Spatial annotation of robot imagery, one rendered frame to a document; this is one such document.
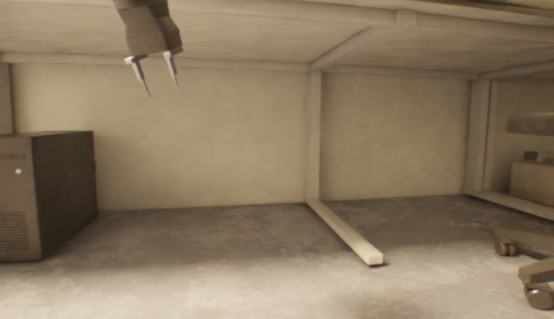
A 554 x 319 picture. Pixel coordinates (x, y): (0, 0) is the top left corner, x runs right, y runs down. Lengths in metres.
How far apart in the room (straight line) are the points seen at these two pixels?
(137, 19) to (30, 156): 0.72
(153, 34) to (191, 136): 1.05
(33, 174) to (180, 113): 0.67
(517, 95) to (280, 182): 1.62
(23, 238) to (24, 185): 0.17
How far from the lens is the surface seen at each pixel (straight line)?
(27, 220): 1.17
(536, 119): 1.02
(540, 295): 0.99
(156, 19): 0.48
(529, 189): 2.17
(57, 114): 1.66
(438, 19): 0.91
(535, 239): 1.21
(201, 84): 1.49
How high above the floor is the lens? 0.46
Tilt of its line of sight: 5 degrees down
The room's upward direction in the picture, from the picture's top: 1 degrees clockwise
